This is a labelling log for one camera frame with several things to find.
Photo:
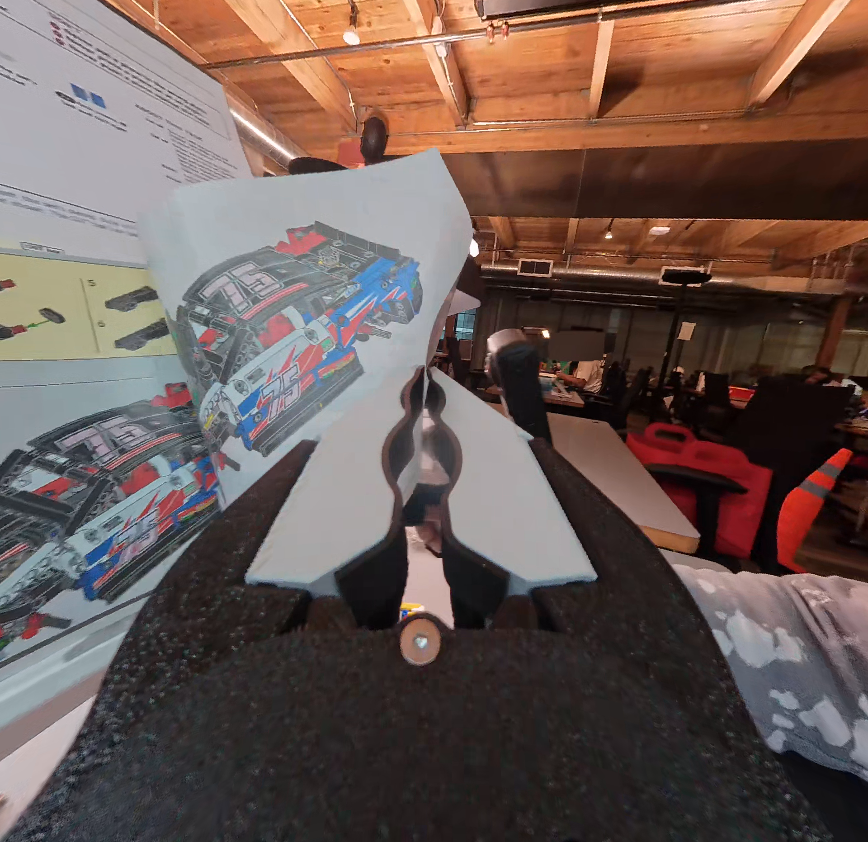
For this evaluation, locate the white ceiling vent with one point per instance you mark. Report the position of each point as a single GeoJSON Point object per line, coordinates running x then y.
{"type": "Point", "coordinates": [536, 267]}

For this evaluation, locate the round ceiling lamp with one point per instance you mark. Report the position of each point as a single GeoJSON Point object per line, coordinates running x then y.
{"type": "Point", "coordinates": [350, 36]}

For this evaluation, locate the red plastic case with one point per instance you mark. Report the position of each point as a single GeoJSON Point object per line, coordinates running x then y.
{"type": "Point", "coordinates": [742, 509]}

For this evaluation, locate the person's black pants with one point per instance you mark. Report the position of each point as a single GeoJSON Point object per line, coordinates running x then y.
{"type": "Point", "coordinates": [837, 811]}

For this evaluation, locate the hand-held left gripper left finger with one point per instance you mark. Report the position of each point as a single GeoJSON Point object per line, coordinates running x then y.
{"type": "Point", "coordinates": [325, 503]}

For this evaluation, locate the person's right forearm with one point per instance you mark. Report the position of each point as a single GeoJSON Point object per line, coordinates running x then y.
{"type": "Point", "coordinates": [780, 638]}

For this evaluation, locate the white paper sign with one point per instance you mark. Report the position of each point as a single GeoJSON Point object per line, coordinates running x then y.
{"type": "Point", "coordinates": [686, 330]}

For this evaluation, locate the toy car instruction booklet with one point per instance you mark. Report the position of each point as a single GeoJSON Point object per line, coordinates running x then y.
{"type": "Point", "coordinates": [102, 143]}

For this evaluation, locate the orange traffic cone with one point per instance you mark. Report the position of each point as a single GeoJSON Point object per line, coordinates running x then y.
{"type": "Point", "coordinates": [814, 509]}

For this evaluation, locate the black floor lamp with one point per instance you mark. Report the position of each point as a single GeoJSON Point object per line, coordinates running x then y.
{"type": "Point", "coordinates": [685, 275]}

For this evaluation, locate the white table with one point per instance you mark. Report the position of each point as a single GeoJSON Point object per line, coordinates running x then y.
{"type": "Point", "coordinates": [610, 469]}

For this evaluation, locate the long silver air duct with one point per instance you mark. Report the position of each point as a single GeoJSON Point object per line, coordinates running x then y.
{"type": "Point", "coordinates": [610, 272]}

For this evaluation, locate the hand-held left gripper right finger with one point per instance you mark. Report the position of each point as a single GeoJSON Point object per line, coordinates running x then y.
{"type": "Point", "coordinates": [515, 516]}

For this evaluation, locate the large black office chair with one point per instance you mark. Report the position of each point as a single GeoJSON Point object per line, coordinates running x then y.
{"type": "Point", "coordinates": [793, 435]}

